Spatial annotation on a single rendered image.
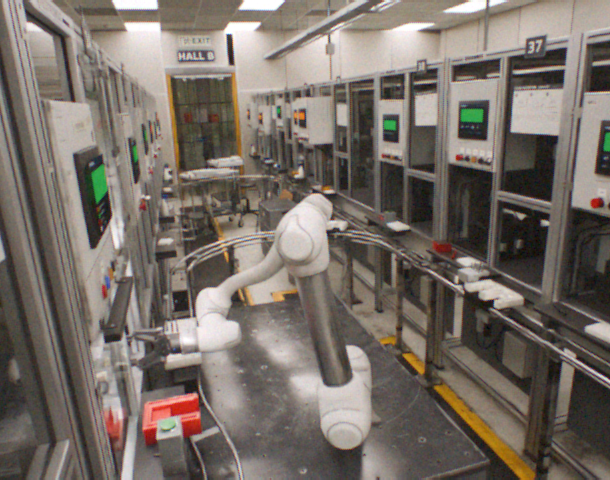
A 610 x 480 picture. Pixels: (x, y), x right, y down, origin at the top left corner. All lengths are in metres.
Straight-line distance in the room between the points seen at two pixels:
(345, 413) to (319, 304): 0.35
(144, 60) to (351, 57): 4.22
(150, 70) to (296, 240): 8.74
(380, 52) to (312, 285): 9.70
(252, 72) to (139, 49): 2.18
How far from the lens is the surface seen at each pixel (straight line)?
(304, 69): 10.21
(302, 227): 1.24
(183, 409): 1.52
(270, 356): 2.22
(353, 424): 1.48
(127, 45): 9.89
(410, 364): 3.43
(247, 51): 9.99
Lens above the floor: 1.80
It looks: 17 degrees down
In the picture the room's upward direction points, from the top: 3 degrees counter-clockwise
